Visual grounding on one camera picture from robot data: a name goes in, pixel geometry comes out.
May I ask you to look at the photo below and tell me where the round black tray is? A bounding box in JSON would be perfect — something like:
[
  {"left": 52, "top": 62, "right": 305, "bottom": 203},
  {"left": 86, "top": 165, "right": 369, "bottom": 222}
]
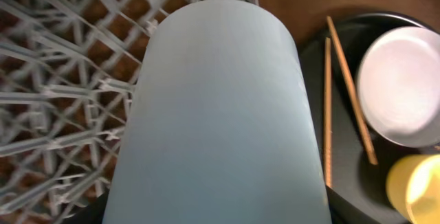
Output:
[{"left": 299, "top": 12, "right": 439, "bottom": 223}]

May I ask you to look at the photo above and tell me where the light blue plastic cup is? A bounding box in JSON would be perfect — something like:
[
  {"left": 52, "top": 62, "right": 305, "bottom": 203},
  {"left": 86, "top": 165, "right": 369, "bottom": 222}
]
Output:
[{"left": 103, "top": 0, "right": 331, "bottom": 224}]

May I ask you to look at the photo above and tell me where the yellow bowl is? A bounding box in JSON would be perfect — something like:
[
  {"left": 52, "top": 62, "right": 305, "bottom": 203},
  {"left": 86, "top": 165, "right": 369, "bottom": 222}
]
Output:
[{"left": 386, "top": 155, "right": 439, "bottom": 224}]

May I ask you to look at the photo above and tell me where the grey round plate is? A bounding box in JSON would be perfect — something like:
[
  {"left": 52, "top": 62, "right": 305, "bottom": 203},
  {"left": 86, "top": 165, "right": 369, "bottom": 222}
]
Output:
[{"left": 356, "top": 26, "right": 439, "bottom": 148}]

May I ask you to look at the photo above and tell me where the grey dishwasher rack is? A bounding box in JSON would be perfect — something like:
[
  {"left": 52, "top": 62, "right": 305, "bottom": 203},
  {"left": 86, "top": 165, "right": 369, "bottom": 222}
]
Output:
[{"left": 1, "top": 0, "right": 258, "bottom": 223}]

